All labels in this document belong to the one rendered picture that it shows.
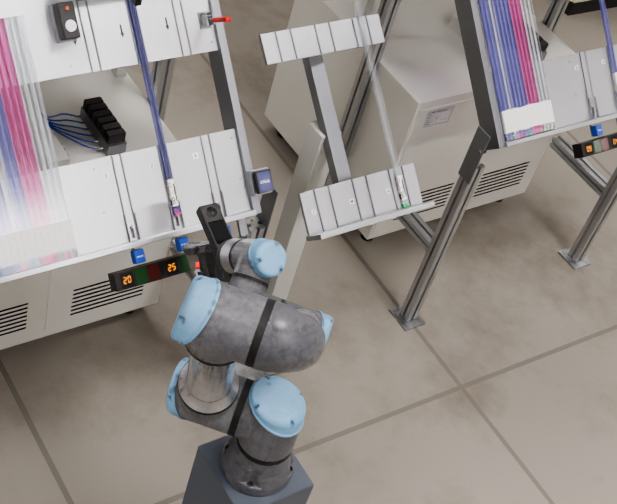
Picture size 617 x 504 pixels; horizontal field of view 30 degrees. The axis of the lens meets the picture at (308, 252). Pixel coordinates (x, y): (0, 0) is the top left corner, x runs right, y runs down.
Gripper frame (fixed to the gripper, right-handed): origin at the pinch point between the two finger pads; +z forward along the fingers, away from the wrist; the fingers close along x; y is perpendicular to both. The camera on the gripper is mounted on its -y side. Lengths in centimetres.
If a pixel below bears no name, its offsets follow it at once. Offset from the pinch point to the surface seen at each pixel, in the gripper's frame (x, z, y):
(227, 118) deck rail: 19.1, 5.2, -25.1
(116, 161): -11.0, 3.0, -21.2
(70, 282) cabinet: -8, 56, 9
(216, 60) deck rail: 19.1, 4.8, -38.4
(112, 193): -13.5, 3.1, -14.7
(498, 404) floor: 101, 26, 74
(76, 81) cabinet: 7, 57, -41
